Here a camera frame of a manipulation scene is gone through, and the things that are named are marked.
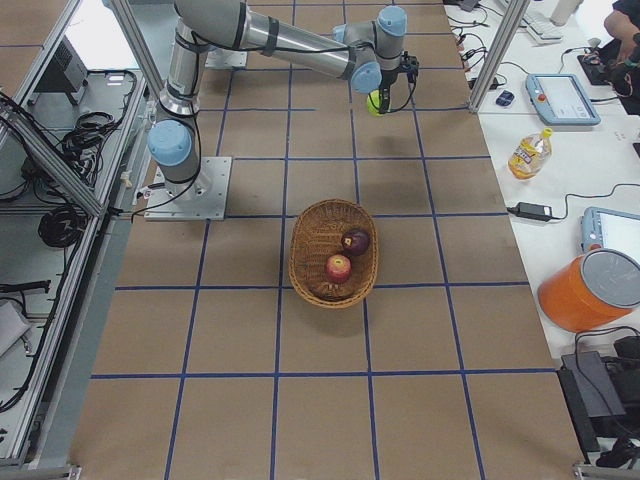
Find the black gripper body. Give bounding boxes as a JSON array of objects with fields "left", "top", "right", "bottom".
[{"left": 379, "top": 69, "right": 399, "bottom": 91}]

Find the green apple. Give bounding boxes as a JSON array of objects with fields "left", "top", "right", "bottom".
[{"left": 366, "top": 90, "right": 382, "bottom": 117}]

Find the dark red apple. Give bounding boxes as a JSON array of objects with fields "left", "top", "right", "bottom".
[{"left": 341, "top": 228, "right": 370, "bottom": 257}]

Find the red yellow apple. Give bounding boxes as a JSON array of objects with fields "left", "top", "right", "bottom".
[{"left": 325, "top": 254, "right": 352, "bottom": 285}]

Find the woven wicker basket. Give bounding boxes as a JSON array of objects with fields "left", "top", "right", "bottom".
[{"left": 288, "top": 199, "right": 379, "bottom": 309}]

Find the dark blue small pouch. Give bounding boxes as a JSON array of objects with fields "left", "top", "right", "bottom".
[{"left": 495, "top": 90, "right": 515, "bottom": 107}]

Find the yellow juice bottle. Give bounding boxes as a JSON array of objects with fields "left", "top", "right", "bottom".
[{"left": 508, "top": 127, "right": 554, "bottom": 180}]

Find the blue teach pendant tablet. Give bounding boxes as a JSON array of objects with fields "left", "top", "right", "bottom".
[{"left": 525, "top": 74, "right": 601, "bottom": 126}]

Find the black power adapter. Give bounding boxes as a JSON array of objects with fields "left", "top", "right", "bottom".
[{"left": 507, "top": 202, "right": 554, "bottom": 222}]

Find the person in dark shirt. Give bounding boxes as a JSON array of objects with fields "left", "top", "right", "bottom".
[{"left": 582, "top": 0, "right": 639, "bottom": 104}]

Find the orange bucket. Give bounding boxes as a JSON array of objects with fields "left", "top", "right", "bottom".
[{"left": 537, "top": 248, "right": 639, "bottom": 333}]

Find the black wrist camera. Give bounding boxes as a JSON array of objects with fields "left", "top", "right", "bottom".
[{"left": 399, "top": 51, "right": 419, "bottom": 84}]

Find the aluminium frame post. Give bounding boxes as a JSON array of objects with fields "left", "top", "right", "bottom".
[{"left": 468, "top": 0, "right": 530, "bottom": 113}]

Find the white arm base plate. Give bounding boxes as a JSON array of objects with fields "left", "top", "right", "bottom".
[
  {"left": 205, "top": 47, "right": 248, "bottom": 70},
  {"left": 143, "top": 157, "right": 232, "bottom": 221}
]

